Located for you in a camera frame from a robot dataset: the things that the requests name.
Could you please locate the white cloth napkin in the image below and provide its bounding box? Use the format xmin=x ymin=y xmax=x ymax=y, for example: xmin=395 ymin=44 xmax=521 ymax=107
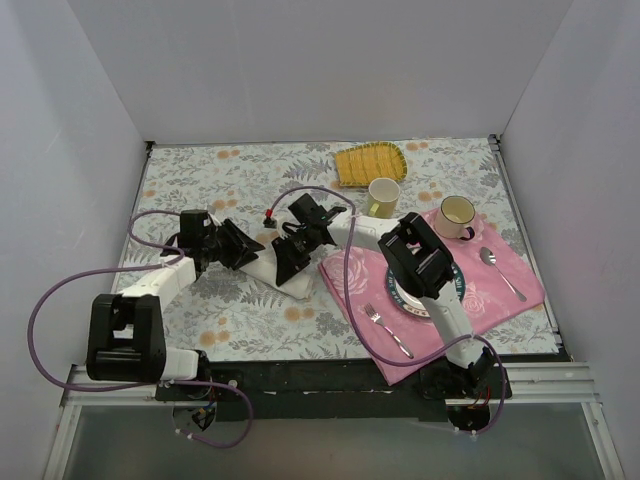
xmin=240 ymin=234 xmax=313 ymax=300

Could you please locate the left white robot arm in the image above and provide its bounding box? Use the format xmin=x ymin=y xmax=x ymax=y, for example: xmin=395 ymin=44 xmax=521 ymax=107
xmin=86 ymin=210 xmax=264 ymax=400

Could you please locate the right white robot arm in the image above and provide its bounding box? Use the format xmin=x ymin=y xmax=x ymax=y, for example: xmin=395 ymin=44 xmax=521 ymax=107
xmin=271 ymin=192 xmax=505 ymax=398

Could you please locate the floral tablecloth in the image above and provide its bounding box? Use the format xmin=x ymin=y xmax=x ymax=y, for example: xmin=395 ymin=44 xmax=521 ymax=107
xmin=117 ymin=138 xmax=527 ymax=361

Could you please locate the yellow woven bamboo tray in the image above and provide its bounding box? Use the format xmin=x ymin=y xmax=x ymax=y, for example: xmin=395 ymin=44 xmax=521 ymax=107
xmin=335 ymin=142 xmax=408 ymax=187

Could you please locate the yellow-green mug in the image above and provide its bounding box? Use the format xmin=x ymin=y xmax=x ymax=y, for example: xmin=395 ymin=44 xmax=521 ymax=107
xmin=365 ymin=178 xmax=400 ymax=219

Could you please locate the silver fork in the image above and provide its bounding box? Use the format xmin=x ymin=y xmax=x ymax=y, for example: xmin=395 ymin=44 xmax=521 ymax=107
xmin=364 ymin=303 xmax=414 ymax=359

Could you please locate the white plate blue rim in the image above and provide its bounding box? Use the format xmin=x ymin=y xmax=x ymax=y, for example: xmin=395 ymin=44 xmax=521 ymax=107
xmin=385 ymin=264 xmax=466 ymax=322

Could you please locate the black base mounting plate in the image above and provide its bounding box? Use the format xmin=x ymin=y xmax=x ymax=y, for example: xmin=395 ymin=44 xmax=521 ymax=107
xmin=155 ymin=357 xmax=511 ymax=424

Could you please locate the cream enamel mug dark rim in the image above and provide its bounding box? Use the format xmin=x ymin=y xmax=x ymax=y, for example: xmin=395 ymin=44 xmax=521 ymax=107
xmin=434 ymin=196 xmax=476 ymax=241

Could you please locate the silver spoon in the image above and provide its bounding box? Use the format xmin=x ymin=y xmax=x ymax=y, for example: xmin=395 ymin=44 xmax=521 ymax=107
xmin=479 ymin=246 xmax=527 ymax=302

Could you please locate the pink rose placemat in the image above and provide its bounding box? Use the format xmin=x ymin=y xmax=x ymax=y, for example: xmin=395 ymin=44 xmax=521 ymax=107
xmin=319 ymin=215 xmax=545 ymax=363

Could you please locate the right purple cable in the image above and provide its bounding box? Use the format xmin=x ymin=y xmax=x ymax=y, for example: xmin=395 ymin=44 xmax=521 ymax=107
xmin=269 ymin=186 xmax=506 ymax=437

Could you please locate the purple cable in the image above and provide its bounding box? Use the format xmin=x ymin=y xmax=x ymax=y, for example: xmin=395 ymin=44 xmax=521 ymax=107
xmin=269 ymin=186 xmax=506 ymax=437
xmin=27 ymin=209 xmax=255 ymax=448

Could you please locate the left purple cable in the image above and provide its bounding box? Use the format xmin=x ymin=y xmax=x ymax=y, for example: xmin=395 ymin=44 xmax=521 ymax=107
xmin=27 ymin=209 xmax=255 ymax=448

